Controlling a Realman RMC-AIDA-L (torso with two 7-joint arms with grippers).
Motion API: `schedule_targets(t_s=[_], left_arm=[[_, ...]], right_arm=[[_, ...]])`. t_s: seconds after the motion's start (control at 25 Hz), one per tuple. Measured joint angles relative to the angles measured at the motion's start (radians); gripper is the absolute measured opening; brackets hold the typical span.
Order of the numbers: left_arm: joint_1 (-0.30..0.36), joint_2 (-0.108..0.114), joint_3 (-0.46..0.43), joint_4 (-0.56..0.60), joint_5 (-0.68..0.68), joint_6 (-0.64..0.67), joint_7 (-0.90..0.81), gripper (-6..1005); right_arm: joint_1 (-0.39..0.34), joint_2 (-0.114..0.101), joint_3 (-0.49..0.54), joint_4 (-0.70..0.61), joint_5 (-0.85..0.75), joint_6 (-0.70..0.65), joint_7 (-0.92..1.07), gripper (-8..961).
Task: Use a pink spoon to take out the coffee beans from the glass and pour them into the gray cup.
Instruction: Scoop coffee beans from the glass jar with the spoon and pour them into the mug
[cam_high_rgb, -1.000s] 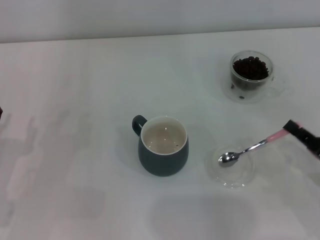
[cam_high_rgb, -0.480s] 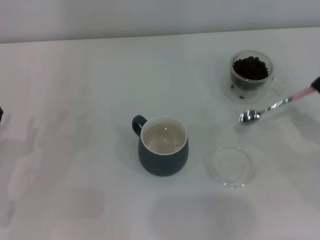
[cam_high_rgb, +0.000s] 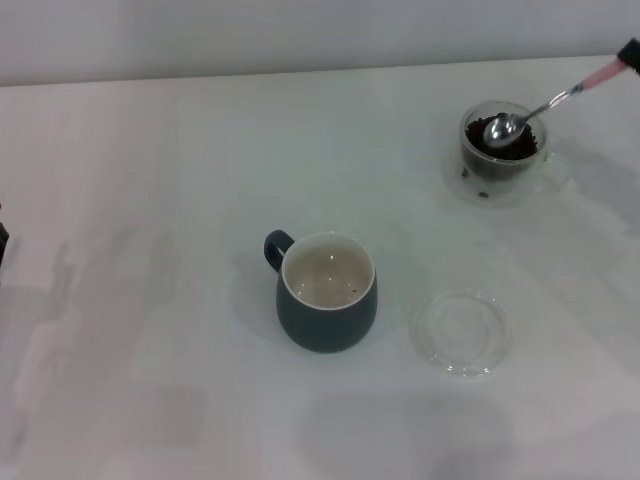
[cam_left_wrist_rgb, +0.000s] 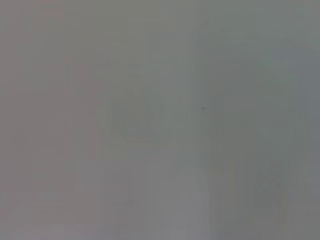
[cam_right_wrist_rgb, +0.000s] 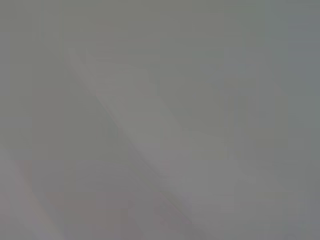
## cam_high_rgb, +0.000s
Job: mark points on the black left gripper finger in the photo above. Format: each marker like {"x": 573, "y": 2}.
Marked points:
{"x": 3, "y": 236}

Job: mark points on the dark green ceramic mug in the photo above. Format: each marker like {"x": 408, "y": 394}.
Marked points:
{"x": 325, "y": 300}

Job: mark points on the clear glass saucer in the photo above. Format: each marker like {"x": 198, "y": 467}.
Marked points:
{"x": 460, "y": 332}

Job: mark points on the double-walled glass cup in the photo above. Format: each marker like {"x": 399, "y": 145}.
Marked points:
{"x": 500, "y": 170}

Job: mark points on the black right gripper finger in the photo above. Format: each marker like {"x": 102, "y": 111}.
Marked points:
{"x": 631, "y": 56}

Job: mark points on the brown coffee beans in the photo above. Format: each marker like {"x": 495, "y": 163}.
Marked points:
{"x": 515, "y": 155}

